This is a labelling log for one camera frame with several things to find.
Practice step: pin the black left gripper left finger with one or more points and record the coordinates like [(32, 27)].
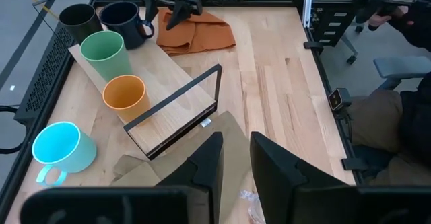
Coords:
[(198, 197)]

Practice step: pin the tall black cup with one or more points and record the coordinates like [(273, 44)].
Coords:
[(79, 22)]

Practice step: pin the small table-level camera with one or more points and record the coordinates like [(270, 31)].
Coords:
[(336, 99)]

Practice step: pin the person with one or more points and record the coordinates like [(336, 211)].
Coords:
[(373, 123)]

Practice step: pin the silver aluminium bracket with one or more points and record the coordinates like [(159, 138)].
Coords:
[(307, 5)]

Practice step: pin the orange plastic cup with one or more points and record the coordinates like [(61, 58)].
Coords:
[(126, 99)]

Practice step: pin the black perforated metal box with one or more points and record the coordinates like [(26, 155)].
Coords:
[(43, 79)]

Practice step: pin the navy blue enamel mug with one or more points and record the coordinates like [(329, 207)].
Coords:
[(124, 25)]

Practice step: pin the beige cloth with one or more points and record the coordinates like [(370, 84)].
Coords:
[(232, 140)]

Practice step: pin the teal plastic mug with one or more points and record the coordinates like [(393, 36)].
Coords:
[(64, 150)]

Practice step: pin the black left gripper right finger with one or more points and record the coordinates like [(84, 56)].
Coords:
[(283, 190)]

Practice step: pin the clear glass mug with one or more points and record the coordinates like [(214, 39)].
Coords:
[(254, 207)]

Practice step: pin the orange cloth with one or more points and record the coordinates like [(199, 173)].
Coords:
[(195, 32)]

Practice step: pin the black labelled control box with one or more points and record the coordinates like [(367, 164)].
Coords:
[(320, 25)]

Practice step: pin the grey office chair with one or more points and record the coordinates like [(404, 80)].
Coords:
[(400, 66)]

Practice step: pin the tall green ribbed cup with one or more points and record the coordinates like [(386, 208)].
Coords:
[(107, 59)]

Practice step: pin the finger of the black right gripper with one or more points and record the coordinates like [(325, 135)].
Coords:
[(149, 5), (180, 15)]

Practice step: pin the person's hand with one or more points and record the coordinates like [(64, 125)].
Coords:
[(377, 19)]

